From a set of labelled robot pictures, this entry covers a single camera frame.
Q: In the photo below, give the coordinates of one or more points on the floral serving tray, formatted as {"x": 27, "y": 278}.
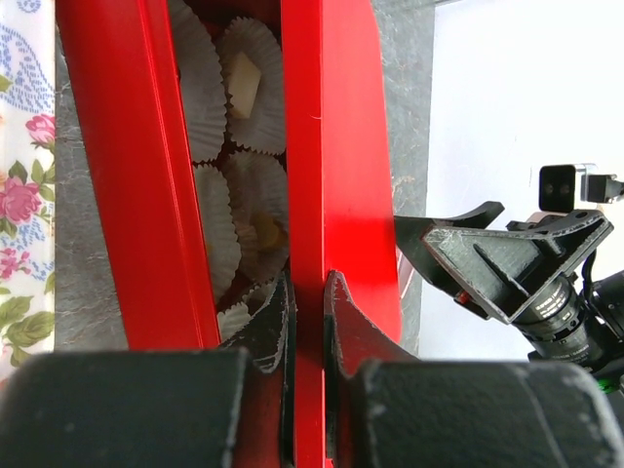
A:
{"x": 28, "y": 176}

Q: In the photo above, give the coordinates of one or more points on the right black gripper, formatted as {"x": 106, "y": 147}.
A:
{"x": 538, "y": 276}

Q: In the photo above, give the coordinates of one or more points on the white bar chocolate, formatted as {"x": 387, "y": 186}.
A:
{"x": 243, "y": 82}

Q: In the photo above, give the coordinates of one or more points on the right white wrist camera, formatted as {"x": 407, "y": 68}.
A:
{"x": 564, "y": 188}

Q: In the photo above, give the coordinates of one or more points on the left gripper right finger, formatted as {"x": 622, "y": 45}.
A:
{"x": 386, "y": 408}

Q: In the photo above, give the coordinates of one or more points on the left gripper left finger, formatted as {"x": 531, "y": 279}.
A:
{"x": 231, "y": 406}

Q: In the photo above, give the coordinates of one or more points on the cream oval chocolate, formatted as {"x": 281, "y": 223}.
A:
{"x": 270, "y": 234}

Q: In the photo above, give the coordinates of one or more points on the red chocolate box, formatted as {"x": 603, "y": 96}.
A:
{"x": 121, "y": 62}

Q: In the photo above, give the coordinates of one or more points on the red box lid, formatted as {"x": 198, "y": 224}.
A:
{"x": 340, "y": 195}

